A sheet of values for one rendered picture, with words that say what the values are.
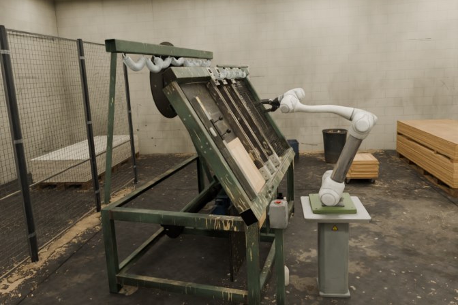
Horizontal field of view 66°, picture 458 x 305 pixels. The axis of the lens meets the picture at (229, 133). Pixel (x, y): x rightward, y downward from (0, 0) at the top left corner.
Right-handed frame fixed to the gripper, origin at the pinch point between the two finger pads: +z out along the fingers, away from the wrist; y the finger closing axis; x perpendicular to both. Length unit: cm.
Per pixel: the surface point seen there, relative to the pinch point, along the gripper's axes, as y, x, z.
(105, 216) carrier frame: 51, 87, 127
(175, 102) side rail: 69, 17, 29
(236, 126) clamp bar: -10.7, 2.2, 35.3
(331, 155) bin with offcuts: -421, -133, 123
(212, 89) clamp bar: 16, -29, 43
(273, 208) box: 0, 88, -11
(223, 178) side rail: 25, 67, 17
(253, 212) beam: 4, 90, 4
